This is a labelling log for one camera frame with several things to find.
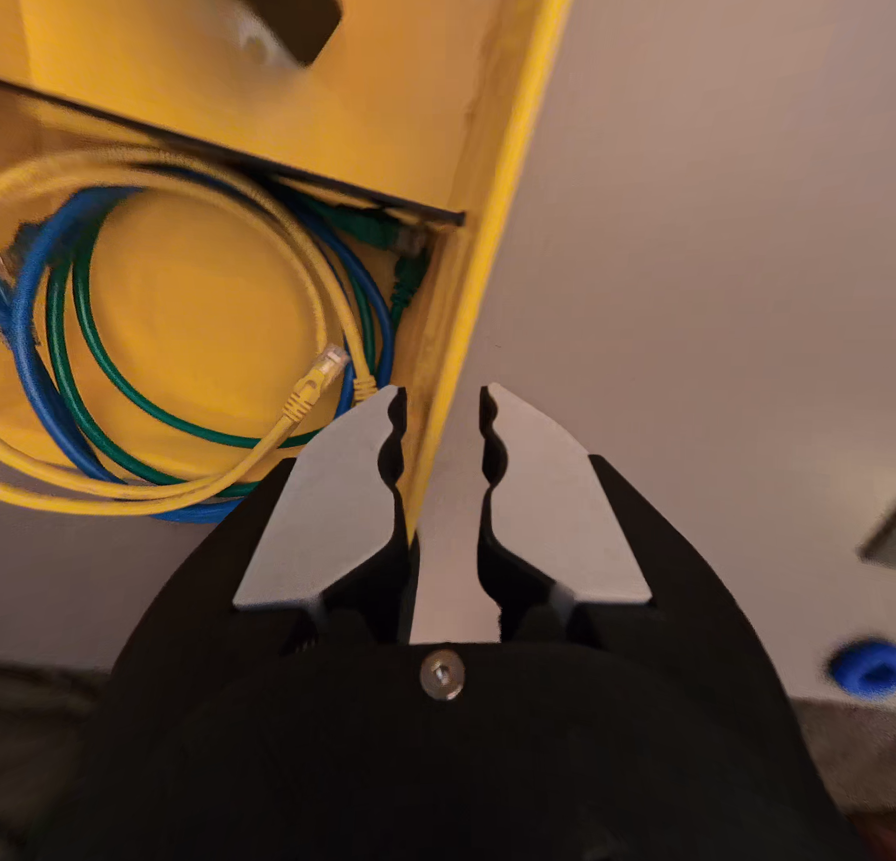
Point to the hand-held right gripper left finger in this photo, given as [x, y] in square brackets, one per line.
[329, 511]

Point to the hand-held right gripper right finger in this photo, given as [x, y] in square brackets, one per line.
[553, 518]

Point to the yellow plastic bin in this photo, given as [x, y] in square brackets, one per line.
[392, 90]

